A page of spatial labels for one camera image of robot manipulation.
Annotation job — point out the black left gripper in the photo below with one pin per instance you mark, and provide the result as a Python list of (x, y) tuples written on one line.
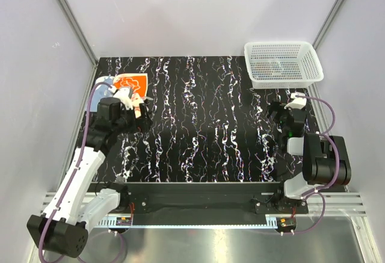
[(143, 123)]

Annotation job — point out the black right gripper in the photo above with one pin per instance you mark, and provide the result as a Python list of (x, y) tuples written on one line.
[(277, 106)]

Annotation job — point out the orange and white towel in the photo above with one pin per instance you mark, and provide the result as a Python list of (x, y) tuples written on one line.
[(138, 82)]

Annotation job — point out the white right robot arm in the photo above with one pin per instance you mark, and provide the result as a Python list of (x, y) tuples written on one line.
[(325, 161)]

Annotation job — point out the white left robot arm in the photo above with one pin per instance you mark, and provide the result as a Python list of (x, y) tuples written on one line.
[(64, 225)]

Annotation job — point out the white plastic basket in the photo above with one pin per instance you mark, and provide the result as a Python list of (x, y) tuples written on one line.
[(274, 65)]

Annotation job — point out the light blue towel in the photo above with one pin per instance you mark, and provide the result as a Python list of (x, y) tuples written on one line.
[(102, 91)]

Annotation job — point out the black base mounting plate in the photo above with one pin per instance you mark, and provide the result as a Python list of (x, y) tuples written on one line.
[(264, 197)]

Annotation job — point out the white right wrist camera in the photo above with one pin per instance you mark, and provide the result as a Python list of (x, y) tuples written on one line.
[(298, 101)]

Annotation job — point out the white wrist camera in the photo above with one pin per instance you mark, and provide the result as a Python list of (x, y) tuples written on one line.
[(125, 96), (298, 101)]

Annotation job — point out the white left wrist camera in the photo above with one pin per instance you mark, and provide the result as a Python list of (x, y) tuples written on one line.
[(125, 96)]

